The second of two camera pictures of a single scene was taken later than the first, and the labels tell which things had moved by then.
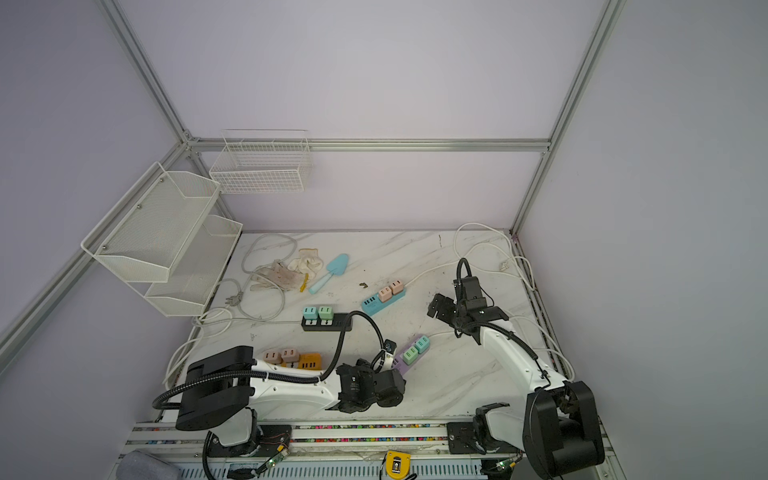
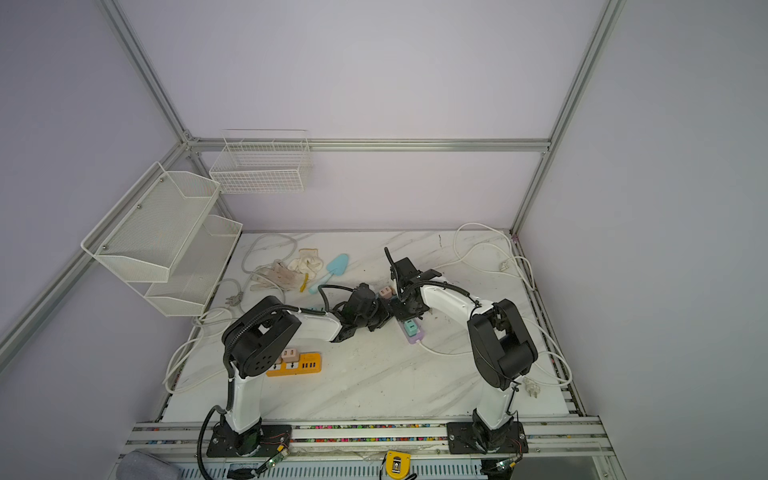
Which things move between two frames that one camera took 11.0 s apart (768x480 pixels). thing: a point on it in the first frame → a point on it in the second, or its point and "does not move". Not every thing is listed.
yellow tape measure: x=398 y=465 does not move
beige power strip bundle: x=288 y=276 does not move
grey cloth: x=141 y=465 does not move
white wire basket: x=263 y=161 does not move
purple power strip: x=399 y=363 → x=411 y=339
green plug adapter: x=410 y=355 → x=410 y=327
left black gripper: x=363 y=367 → x=382 y=305
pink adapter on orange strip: x=290 y=355 does not move
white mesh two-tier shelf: x=162 y=237 does not move
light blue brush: x=337 y=267 does not move
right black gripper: x=441 y=314 → x=395 y=304
